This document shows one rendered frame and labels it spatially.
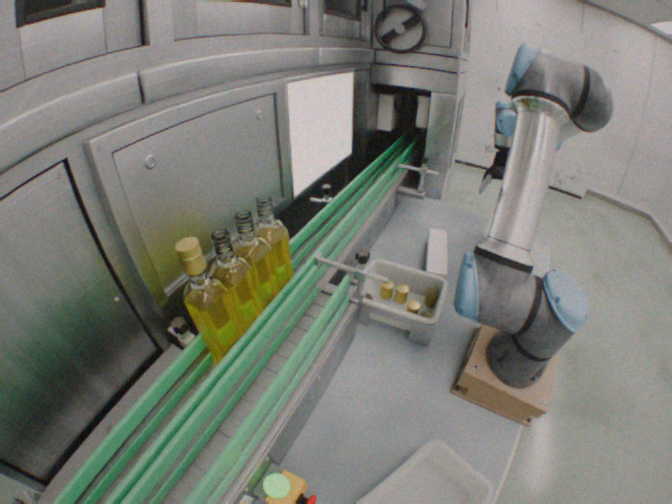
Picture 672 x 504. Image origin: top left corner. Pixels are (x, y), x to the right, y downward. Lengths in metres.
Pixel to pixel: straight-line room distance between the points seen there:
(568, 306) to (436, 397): 0.36
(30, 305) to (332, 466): 0.59
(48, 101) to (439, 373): 0.88
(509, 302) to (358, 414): 0.38
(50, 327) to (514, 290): 0.74
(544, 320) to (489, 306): 0.11
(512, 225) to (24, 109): 0.72
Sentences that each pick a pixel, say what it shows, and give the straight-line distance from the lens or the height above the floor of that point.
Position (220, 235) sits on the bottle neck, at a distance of 0.47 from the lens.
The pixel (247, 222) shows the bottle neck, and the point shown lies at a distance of 0.48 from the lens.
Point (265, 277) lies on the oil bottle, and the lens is 0.54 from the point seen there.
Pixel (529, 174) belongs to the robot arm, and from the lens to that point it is 0.54.
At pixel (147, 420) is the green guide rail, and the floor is 0.92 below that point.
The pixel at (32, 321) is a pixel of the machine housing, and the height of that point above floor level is 1.13.
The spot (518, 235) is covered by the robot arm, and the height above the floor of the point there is 1.14.
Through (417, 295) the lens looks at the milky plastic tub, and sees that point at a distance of 0.87.
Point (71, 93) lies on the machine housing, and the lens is 0.46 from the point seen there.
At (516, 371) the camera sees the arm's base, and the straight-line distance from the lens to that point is 0.65.
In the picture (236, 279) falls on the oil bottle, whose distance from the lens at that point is 0.47.
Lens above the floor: 1.38
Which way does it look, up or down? 38 degrees down
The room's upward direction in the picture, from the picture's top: straight up
